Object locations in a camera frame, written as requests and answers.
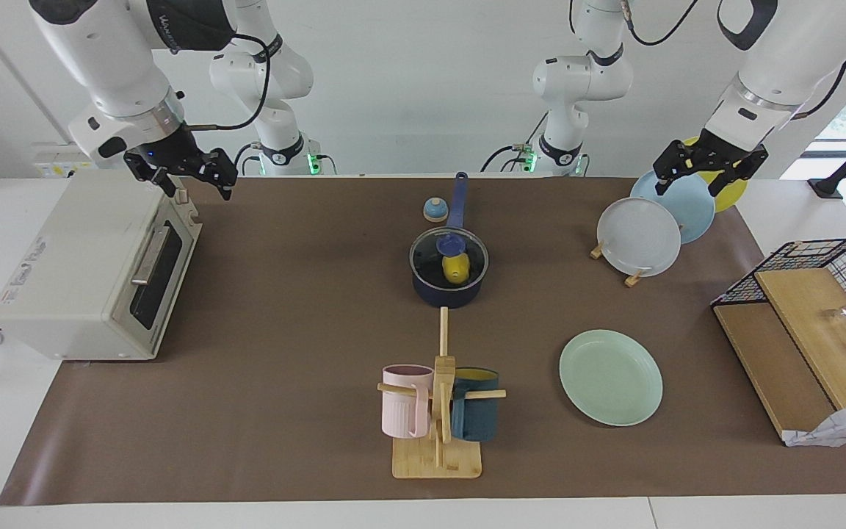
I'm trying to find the light blue plate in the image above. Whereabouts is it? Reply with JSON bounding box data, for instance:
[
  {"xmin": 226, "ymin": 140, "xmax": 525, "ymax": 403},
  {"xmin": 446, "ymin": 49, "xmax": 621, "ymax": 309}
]
[{"xmin": 630, "ymin": 169, "xmax": 716, "ymax": 245}]

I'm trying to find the wooden plate rack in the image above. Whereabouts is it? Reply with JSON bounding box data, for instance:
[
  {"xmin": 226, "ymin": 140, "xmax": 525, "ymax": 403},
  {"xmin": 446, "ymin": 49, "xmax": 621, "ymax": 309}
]
[{"xmin": 590, "ymin": 237, "xmax": 646, "ymax": 287}]

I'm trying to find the brown table mat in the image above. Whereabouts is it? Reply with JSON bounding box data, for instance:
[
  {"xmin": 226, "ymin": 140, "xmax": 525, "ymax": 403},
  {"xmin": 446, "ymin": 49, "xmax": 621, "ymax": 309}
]
[{"xmin": 0, "ymin": 176, "xmax": 846, "ymax": 506}]

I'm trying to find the cream toaster oven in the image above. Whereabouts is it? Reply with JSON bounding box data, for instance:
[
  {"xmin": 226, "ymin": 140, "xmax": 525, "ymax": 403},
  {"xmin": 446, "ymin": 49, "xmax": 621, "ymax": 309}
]
[{"xmin": 0, "ymin": 170, "xmax": 203, "ymax": 361}]

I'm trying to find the brown wooden board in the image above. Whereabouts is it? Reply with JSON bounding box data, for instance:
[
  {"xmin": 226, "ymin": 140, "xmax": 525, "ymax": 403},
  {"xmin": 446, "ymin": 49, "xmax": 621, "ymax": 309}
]
[{"xmin": 713, "ymin": 303, "xmax": 835, "ymax": 442}]

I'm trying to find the dark blue pot with handle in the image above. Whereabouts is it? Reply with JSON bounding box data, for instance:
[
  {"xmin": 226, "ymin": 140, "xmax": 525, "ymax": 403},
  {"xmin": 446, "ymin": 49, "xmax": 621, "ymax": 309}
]
[{"xmin": 410, "ymin": 172, "xmax": 489, "ymax": 309}]

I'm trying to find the wooden mug rack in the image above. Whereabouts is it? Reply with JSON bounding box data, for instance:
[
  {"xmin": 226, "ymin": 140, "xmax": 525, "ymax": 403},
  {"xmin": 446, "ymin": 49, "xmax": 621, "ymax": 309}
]
[{"xmin": 377, "ymin": 307, "xmax": 507, "ymax": 480}]

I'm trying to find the dark teal mug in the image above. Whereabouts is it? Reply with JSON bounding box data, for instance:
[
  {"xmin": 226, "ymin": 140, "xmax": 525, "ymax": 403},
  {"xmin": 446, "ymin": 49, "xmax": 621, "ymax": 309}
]
[{"xmin": 451, "ymin": 367, "xmax": 500, "ymax": 442}]

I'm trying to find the glass lid with blue knob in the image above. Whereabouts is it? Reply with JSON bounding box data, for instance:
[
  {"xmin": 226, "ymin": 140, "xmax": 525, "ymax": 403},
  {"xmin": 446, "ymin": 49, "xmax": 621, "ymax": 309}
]
[{"xmin": 409, "ymin": 227, "xmax": 489, "ymax": 289}]

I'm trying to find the white wall outlet box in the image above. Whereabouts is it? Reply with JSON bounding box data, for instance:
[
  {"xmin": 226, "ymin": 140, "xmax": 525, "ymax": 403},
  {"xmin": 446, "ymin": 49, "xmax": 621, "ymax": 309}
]
[{"xmin": 32, "ymin": 142, "xmax": 101, "ymax": 179}]

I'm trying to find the yellow plate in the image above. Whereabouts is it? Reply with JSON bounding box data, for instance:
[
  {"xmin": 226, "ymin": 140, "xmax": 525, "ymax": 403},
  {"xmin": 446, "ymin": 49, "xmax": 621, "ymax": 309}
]
[{"xmin": 680, "ymin": 138, "xmax": 749, "ymax": 214}]

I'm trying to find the light green plate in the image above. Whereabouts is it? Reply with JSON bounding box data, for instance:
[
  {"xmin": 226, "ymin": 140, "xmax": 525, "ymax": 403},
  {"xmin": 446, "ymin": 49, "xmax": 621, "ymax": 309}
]
[{"xmin": 559, "ymin": 329, "xmax": 664, "ymax": 427}]

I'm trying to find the grey plate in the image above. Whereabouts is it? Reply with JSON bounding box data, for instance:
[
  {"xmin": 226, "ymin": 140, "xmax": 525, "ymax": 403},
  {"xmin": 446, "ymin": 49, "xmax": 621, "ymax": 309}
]
[{"xmin": 597, "ymin": 197, "xmax": 682, "ymax": 278}]

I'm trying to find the pink ribbed mug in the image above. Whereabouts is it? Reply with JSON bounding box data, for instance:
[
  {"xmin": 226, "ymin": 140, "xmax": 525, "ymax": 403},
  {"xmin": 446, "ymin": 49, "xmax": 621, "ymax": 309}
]
[{"xmin": 382, "ymin": 364, "xmax": 435, "ymax": 439}]

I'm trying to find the light bamboo board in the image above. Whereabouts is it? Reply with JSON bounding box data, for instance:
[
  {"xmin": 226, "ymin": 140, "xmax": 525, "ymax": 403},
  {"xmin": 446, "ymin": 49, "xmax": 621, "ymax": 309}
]
[{"xmin": 753, "ymin": 268, "xmax": 846, "ymax": 411}]

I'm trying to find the black wire basket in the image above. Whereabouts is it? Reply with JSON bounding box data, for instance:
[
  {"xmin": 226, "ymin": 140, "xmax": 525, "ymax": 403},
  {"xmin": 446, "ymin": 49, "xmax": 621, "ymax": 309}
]
[{"xmin": 711, "ymin": 237, "xmax": 846, "ymax": 335}]

